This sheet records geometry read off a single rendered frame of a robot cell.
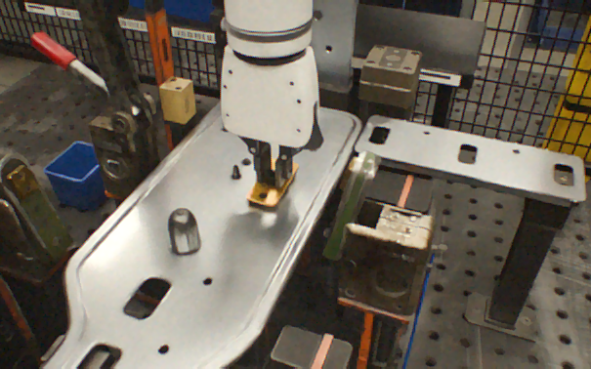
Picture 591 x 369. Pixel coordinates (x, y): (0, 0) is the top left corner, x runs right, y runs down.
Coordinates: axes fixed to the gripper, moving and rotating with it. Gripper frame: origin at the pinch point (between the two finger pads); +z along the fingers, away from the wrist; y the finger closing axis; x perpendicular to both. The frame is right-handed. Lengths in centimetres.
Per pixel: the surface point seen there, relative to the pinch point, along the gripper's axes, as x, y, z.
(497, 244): 32, 31, 33
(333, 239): -7.4, 10.0, 1.8
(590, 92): 58, 41, 13
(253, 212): -5.4, -0.3, 3.1
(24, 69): 153, -221, 104
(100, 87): -0.6, -22.7, -6.3
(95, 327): -25.3, -7.5, 3.0
